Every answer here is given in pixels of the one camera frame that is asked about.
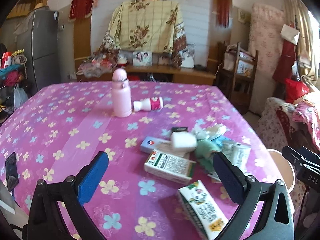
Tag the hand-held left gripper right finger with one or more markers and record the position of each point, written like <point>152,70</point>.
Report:
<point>227,178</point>

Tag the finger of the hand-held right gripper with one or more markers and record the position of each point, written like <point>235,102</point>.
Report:
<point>296,156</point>

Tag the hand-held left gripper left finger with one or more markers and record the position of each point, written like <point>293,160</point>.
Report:
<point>93,177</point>

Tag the blue snack packet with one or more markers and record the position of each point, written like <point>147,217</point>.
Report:
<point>219,140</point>

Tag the green white cardboard box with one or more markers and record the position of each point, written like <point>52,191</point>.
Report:
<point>167,166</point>
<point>200,206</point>

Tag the white round stool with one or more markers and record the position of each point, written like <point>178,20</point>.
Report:
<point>281,170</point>

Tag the clear plastic wrapper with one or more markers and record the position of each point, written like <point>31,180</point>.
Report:
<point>237,152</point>

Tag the teal crumpled wrapper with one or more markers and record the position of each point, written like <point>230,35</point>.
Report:
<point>205,151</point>

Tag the floral sofa cover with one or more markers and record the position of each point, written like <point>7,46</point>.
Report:
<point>271,125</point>

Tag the pink blanket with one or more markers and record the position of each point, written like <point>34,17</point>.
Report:
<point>308,115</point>

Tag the white crumpled tissue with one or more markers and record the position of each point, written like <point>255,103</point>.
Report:
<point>215,130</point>

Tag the white foam block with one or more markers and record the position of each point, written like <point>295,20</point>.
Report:
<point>183,141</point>

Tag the red plastic bag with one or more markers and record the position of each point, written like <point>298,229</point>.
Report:
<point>296,90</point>

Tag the blue white cardboard box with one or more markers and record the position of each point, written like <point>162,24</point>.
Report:
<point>151,143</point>

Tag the dark snack packet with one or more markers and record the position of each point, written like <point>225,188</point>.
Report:
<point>180,129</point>

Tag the pink floral tablecloth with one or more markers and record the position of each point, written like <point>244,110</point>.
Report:
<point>75,110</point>

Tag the black smartphone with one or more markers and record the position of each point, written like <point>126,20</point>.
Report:
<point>11,171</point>

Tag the pink thermos bottle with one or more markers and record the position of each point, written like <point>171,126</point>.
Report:
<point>121,97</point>

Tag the dark wooden chair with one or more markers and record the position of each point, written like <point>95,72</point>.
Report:
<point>243,80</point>

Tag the white yogurt bottle pink label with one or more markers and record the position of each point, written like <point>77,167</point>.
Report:
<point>150,104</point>

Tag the red hanging garment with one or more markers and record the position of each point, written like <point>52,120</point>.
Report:
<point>285,62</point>

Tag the pile of plastic packages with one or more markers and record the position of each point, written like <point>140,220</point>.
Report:
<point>96,65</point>

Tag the floral mattress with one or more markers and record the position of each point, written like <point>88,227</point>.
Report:
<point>266,45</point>

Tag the wooden cabinet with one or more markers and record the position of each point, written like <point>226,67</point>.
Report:
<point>175,73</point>

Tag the red white figurine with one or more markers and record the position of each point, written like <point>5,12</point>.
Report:
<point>122,60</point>

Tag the white hanging bag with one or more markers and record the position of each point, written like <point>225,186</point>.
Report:
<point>290,33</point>

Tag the white printed bag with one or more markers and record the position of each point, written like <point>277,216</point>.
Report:
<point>188,57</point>

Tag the framed couple photo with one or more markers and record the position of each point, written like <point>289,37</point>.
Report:
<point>142,58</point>

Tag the pile of mixed clutter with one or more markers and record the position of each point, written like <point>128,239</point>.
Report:
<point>11,77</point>

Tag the small framed photo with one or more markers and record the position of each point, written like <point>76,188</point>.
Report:
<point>164,60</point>

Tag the beige curtain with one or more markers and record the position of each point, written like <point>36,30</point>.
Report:
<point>303,17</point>

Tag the grey refrigerator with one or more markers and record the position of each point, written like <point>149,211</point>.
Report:
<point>40,45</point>

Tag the floral cloth cover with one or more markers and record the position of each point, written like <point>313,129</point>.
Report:
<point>147,25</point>

